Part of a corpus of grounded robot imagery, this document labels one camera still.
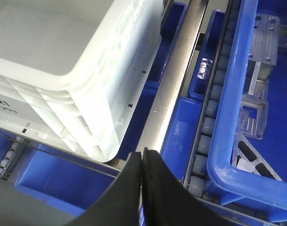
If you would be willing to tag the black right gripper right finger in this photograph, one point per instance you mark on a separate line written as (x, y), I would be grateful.
(166, 202)

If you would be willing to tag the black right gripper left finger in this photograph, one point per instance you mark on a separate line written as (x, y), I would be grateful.
(119, 205)

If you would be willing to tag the white plastic Totelife tote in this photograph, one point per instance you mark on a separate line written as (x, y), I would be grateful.
(72, 71)

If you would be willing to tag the blue bin with parts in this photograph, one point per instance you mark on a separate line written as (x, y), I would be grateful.
(226, 182)

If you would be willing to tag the steel shelf front rail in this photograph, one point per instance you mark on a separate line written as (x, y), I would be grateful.
(157, 124)

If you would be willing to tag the clear acrylic bracket parts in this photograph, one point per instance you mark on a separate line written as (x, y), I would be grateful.
(260, 143)

